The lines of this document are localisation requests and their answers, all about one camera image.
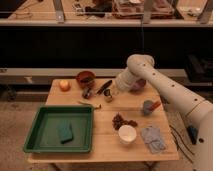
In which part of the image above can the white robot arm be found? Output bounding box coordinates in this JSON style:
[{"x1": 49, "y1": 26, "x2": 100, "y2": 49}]
[{"x1": 115, "y1": 54, "x2": 213, "y2": 171}]

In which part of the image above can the green plastic tray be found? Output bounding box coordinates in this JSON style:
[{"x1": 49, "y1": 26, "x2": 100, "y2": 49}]
[{"x1": 23, "y1": 105, "x2": 94, "y2": 153}]

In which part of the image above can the small metal cup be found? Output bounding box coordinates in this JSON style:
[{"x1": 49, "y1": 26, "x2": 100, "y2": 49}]
[{"x1": 104, "y1": 89, "x2": 114, "y2": 103}]

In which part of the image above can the dark small object by bowl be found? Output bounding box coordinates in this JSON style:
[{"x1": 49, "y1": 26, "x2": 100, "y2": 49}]
[{"x1": 82, "y1": 87, "x2": 92, "y2": 99}]

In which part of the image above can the brown clay bowl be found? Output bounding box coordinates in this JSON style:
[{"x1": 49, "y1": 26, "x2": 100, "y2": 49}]
[{"x1": 76, "y1": 71, "x2": 95, "y2": 89}]

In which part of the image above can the purple bowl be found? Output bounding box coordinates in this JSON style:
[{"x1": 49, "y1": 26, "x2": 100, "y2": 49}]
[{"x1": 130, "y1": 79, "x2": 146, "y2": 92}]

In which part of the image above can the bunch of dried brown grapes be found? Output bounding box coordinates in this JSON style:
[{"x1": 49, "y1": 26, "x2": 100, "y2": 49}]
[{"x1": 112, "y1": 114, "x2": 138, "y2": 130}]

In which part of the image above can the orange fruit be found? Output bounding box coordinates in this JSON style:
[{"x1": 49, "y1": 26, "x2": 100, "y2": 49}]
[{"x1": 59, "y1": 80, "x2": 70, "y2": 91}]

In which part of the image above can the wooden table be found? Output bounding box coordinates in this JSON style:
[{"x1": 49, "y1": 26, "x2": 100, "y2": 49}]
[{"x1": 28, "y1": 83, "x2": 179, "y2": 163}]

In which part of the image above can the white paper cup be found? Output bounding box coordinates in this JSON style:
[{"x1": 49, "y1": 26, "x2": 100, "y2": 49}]
[{"x1": 118, "y1": 125, "x2": 137, "y2": 145}]

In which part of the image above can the green sponge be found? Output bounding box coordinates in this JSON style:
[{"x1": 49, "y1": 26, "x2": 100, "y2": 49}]
[{"x1": 58, "y1": 122, "x2": 73, "y2": 144}]

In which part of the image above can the grey folded cloth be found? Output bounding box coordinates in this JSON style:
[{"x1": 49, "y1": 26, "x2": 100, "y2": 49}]
[{"x1": 140, "y1": 125, "x2": 166, "y2": 154}]

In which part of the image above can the black handled knife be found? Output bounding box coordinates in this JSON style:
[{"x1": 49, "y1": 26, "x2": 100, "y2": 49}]
[{"x1": 97, "y1": 80, "x2": 112, "y2": 95}]

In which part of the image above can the grey mug with orange handle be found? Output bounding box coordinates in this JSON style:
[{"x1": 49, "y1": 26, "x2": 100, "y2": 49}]
[{"x1": 143, "y1": 100, "x2": 161, "y2": 116}]

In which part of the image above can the black cable on floor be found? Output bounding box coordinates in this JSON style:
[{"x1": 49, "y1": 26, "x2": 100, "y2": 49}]
[{"x1": 169, "y1": 124, "x2": 198, "y2": 164}]

